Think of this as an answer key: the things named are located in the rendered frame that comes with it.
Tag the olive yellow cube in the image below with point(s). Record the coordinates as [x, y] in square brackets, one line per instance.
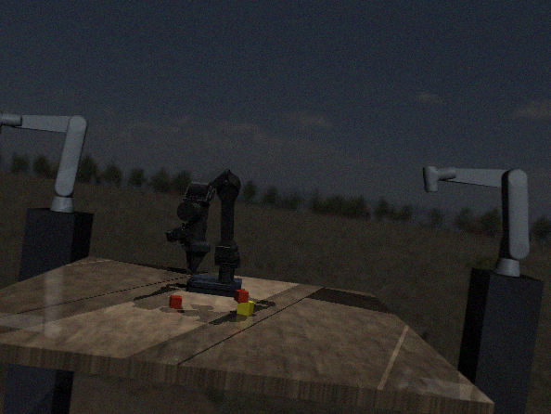
[245, 309]

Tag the red cube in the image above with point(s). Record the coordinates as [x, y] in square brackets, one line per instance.
[241, 296]
[175, 301]

